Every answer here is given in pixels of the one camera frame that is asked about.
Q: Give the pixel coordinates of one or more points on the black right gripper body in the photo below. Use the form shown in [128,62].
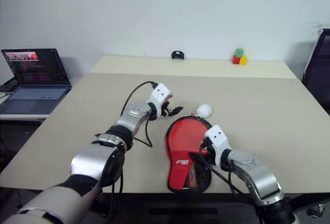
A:
[207,147]

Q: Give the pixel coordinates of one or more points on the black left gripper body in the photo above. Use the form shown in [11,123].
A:
[165,109]

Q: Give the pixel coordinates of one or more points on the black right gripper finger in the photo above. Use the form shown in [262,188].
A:
[203,168]
[197,156]

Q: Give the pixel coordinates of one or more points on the black mesh paddle case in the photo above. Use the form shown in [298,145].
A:
[203,182]

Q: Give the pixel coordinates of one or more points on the red table tennis paddle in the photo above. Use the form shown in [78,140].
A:
[184,138]

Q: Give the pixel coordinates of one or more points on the white ping pong ball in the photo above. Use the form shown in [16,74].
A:
[204,110]

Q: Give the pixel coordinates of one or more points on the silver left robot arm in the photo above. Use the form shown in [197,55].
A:
[95,157]

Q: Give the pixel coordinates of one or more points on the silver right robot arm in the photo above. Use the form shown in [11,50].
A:
[257,175]

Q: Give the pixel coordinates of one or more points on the small black clip object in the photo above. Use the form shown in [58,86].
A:
[178,55]

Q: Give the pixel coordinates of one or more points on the red cube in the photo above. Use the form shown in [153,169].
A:
[236,60]

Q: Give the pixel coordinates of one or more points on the yellow cube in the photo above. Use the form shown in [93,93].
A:
[244,60]

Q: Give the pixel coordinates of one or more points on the chair caster wheel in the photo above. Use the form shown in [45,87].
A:
[316,210]

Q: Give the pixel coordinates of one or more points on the blue open laptop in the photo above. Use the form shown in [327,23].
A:
[36,79]

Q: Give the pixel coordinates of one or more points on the black office chair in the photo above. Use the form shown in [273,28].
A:
[319,74]

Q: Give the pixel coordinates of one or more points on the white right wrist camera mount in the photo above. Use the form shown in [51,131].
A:
[217,137]

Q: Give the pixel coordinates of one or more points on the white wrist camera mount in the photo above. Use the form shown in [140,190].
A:
[217,137]
[159,93]

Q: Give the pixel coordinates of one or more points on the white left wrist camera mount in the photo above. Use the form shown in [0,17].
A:
[159,93]

